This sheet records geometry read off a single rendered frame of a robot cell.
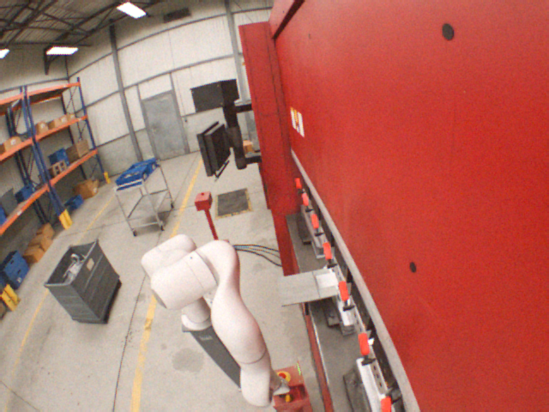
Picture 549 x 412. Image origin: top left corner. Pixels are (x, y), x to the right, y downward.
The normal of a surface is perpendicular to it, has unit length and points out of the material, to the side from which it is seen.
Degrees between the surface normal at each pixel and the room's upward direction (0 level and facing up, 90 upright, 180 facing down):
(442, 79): 90
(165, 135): 90
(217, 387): 0
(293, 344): 0
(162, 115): 90
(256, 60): 90
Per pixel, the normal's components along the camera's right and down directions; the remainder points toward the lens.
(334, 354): -0.15, -0.85
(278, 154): 0.10, 0.49
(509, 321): -0.98, 0.18
